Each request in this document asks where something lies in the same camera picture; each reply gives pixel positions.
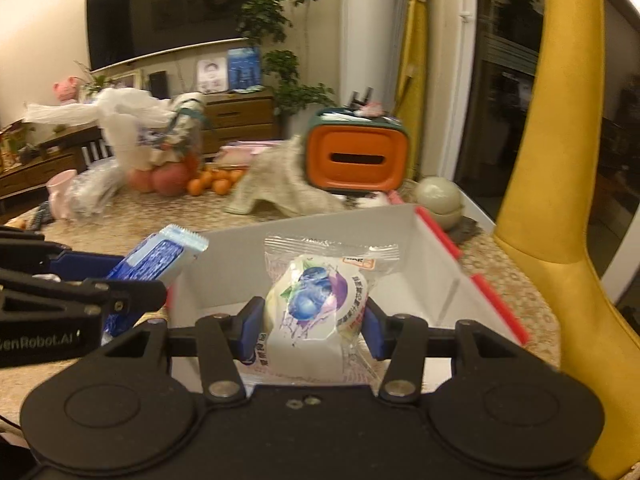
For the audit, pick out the blue printed box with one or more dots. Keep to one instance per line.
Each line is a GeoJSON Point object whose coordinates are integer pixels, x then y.
{"type": "Point", "coordinates": [244, 67]}

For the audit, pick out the yellow curtain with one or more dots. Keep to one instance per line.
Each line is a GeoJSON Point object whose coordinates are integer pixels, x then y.
{"type": "Point", "coordinates": [417, 35]}

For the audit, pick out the green potted plant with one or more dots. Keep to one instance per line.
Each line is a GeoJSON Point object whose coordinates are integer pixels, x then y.
{"type": "Point", "coordinates": [280, 15]}

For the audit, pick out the pile of small oranges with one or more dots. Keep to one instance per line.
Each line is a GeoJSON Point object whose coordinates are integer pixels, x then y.
{"type": "Point", "coordinates": [220, 185]}

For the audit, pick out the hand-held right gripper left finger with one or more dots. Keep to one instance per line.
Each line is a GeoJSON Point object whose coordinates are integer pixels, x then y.
{"type": "Point", "coordinates": [248, 332]}

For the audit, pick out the round grey-green lidded bowl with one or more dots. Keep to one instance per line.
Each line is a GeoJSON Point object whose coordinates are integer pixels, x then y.
{"type": "Point", "coordinates": [437, 195]}

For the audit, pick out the white blueberry snack packet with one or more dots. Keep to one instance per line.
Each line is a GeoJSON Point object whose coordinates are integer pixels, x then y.
{"type": "Point", "coordinates": [310, 290]}

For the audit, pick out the clear plastic bag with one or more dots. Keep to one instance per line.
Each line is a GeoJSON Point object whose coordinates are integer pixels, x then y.
{"type": "Point", "coordinates": [95, 190]}

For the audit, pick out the glass sliding door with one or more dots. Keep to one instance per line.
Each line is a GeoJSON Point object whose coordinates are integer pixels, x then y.
{"type": "Point", "coordinates": [500, 85]}

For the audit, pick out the pink flat package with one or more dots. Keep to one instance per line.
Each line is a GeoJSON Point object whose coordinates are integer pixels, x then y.
{"type": "Point", "coordinates": [240, 152]}

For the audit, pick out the pink cup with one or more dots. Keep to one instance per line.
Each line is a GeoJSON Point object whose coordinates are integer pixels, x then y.
{"type": "Point", "coordinates": [59, 190]}

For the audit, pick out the pink pig toy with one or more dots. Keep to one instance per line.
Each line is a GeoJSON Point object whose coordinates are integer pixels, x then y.
{"type": "Point", "coordinates": [67, 89]}

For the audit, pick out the beige cloth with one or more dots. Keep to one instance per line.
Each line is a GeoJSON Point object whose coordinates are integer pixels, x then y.
{"type": "Point", "coordinates": [280, 185]}

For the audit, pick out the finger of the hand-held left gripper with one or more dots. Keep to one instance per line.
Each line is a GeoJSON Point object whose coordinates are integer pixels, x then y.
{"type": "Point", "coordinates": [85, 265]}
{"type": "Point", "coordinates": [120, 296]}

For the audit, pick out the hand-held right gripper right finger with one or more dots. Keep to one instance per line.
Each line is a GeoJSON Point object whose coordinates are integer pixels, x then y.
{"type": "Point", "coordinates": [377, 332]}

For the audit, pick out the printed bag with teal ribbon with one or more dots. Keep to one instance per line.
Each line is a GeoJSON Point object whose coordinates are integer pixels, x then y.
{"type": "Point", "coordinates": [187, 130]}

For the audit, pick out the framed portrait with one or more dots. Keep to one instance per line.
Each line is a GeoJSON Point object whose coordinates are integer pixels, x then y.
{"type": "Point", "coordinates": [212, 75]}

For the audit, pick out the white box with red rim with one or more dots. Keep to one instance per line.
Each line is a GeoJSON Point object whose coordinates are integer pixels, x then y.
{"type": "Point", "coordinates": [320, 230]}

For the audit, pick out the dark wooden chair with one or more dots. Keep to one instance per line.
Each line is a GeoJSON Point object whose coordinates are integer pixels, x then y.
{"type": "Point", "coordinates": [95, 152]}

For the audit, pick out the white red packet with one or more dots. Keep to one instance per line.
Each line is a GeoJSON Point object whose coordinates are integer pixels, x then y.
{"type": "Point", "coordinates": [375, 200]}

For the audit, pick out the yellow chair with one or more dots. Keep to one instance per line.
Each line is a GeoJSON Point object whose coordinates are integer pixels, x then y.
{"type": "Point", "coordinates": [550, 185]}

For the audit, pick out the white plastic bag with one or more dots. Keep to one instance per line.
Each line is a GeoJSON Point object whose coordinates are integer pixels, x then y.
{"type": "Point", "coordinates": [125, 110]}

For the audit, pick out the black television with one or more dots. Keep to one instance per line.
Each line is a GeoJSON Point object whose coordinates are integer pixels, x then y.
{"type": "Point", "coordinates": [170, 10]}

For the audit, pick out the orange green tissue box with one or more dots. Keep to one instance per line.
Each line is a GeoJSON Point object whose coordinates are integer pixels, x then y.
{"type": "Point", "coordinates": [325, 147]}

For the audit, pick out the beige patterned desktop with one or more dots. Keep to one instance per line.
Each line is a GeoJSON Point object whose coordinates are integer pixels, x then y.
{"type": "Point", "coordinates": [150, 215]}

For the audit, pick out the wooden cabinet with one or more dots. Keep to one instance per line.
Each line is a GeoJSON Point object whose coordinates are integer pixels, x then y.
{"type": "Point", "coordinates": [240, 110]}

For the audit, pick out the blue snack packet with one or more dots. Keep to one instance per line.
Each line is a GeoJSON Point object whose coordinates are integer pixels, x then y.
{"type": "Point", "coordinates": [160, 255]}

